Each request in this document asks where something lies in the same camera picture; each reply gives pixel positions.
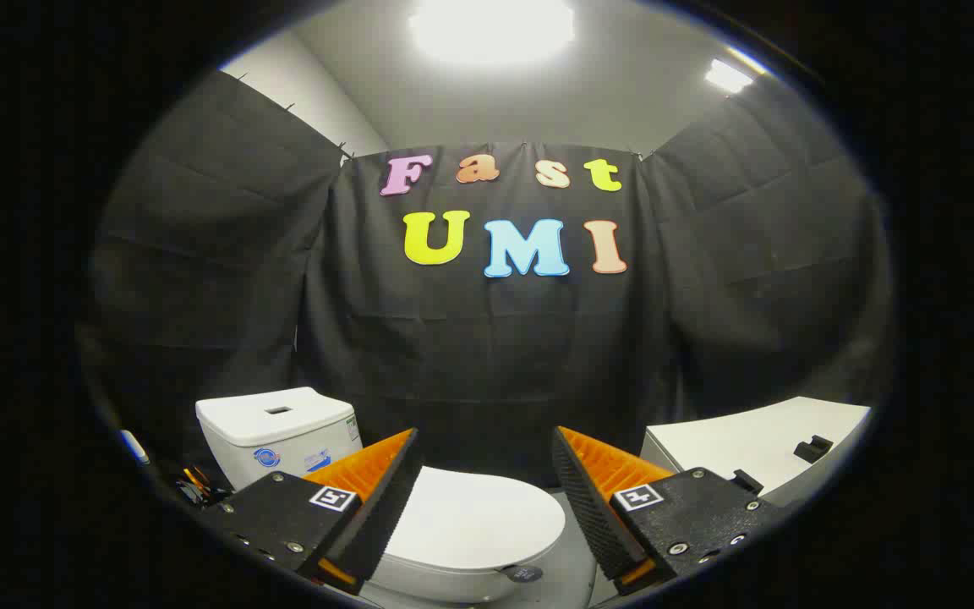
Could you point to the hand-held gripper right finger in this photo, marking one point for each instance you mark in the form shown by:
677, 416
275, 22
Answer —
593, 516

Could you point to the small black round disc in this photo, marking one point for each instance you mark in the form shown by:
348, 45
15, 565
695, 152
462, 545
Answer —
523, 573

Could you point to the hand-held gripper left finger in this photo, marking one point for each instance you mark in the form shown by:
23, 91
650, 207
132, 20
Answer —
381, 516

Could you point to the small ceiling light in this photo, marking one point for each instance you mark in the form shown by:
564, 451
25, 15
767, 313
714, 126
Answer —
728, 76

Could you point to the white toilet tank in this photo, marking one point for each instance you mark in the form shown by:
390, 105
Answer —
271, 423

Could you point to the small black bracket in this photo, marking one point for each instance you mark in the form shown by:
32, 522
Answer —
813, 448

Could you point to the large ceiling light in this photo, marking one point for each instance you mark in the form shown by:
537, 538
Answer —
491, 30

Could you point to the black backdrop cloth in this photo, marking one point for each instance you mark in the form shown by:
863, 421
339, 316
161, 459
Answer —
487, 338

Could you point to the white toilet lid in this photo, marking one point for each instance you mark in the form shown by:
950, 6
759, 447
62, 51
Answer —
474, 516

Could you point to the white cabinet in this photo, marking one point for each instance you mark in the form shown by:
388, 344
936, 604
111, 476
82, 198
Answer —
741, 444

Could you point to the white toilet bowl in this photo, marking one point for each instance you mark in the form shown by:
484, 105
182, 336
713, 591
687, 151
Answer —
453, 582

